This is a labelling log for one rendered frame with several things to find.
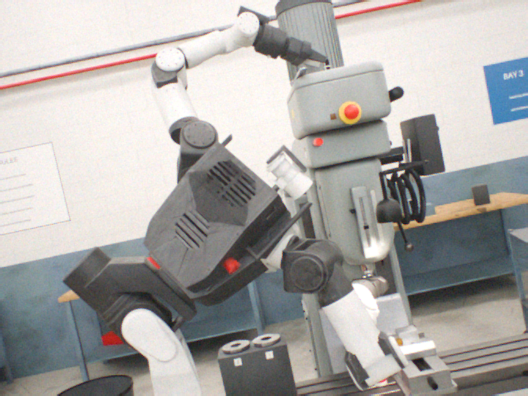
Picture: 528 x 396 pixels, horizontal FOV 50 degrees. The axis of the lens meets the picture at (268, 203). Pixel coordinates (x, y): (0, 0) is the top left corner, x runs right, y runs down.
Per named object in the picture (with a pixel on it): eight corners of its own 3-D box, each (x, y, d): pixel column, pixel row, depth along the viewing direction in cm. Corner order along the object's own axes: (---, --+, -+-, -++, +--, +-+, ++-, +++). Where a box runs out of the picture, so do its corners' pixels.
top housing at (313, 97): (397, 114, 155) (386, 56, 154) (304, 133, 155) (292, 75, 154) (364, 126, 202) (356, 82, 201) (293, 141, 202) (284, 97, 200)
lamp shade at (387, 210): (388, 223, 153) (383, 200, 152) (372, 223, 159) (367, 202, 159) (408, 217, 156) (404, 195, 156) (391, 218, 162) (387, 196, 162)
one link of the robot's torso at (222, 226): (199, 324, 115) (318, 199, 119) (100, 218, 127) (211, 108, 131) (234, 339, 143) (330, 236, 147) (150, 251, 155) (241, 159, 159)
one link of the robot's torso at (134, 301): (100, 326, 129) (137, 288, 130) (105, 313, 142) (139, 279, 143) (141, 363, 131) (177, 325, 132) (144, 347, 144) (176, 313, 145)
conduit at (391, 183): (432, 225, 197) (421, 166, 196) (386, 234, 197) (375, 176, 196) (417, 220, 215) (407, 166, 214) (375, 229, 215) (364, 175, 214)
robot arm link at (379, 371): (383, 329, 151) (411, 382, 134) (350, 347, 152) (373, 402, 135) (367, 303, 146) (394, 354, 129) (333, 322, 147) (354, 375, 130)
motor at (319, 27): (352, 79, 191) (333, -17, 189) (294, 91, 191) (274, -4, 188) (343, 87, 211) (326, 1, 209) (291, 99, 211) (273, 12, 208)
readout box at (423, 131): (449, 170, 198) (438, 111, 197) (424, 176, 198) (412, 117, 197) (432, 170, 218) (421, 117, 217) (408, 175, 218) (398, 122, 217)
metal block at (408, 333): (420, 347, 179) (417, 329, 179) (401, 351, 179) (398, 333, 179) (416, 342, 184) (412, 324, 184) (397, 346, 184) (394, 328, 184)
